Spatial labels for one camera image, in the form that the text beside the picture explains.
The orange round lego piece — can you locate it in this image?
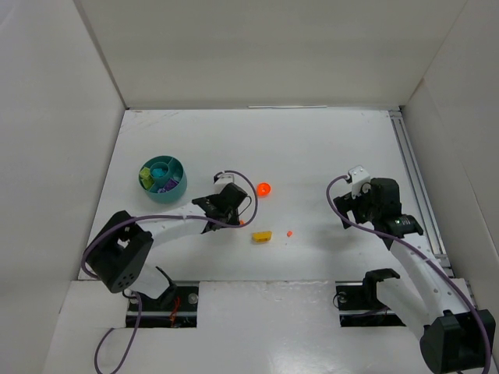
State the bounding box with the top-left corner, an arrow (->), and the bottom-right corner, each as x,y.
257,182 -> 271,198

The yellow curved lego brick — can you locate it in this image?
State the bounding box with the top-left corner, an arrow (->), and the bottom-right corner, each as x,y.
252,231 -> 273,243

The purple curved lego brick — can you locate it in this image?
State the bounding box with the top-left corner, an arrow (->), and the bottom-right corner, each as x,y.
164,178 -> 179,191

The teal rounded lego brick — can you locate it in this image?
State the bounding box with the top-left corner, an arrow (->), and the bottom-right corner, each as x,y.
150,168 -> 167,178

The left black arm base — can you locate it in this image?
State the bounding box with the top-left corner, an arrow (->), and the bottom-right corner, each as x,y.
122,265 -> 200,329

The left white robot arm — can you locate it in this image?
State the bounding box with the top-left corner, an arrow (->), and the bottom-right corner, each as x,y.
83,182 -> 248,303

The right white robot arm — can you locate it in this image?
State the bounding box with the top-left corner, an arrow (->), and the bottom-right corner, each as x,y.
327,171 -> 496,373

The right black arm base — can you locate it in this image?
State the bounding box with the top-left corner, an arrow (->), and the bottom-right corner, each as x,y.
333,268 -> 405,327

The teal divided round container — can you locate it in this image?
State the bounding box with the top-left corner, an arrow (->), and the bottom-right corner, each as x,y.
138,155 -> 187,204

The lime green square brick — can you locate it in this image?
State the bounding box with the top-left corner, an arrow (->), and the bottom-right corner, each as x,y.
141,178 -> 154,190

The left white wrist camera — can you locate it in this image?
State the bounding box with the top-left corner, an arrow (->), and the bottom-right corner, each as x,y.
214,172 -> 235,194

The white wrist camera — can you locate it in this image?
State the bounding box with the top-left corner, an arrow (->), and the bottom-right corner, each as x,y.
347,165 -> 371,199
214,172 -> 235,194

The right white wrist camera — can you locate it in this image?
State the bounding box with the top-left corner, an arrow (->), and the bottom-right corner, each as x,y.
347,165 -> 371,199

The aluminium rail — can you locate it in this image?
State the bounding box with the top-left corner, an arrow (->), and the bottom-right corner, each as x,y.
388,108 -> 455,277

